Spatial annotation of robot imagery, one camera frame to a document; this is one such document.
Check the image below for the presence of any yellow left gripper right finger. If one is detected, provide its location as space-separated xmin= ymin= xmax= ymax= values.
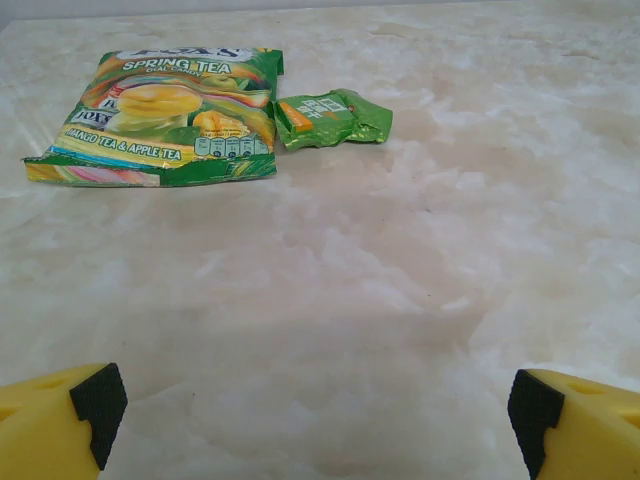
xmin=507 ymin=368 xmax=640 ymax=480

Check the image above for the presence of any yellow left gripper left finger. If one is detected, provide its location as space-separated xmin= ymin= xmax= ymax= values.
xmin=0 ymin=362 xmax=129 ymax=480

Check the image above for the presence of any green Fox's candy bag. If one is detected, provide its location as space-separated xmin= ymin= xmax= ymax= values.
xmin=20 ymin=46 xmax=285 ymax=189

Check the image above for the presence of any small green snack packet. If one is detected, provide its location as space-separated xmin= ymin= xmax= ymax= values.
xmin=273 ymin=88 xmax=394 ymax=152

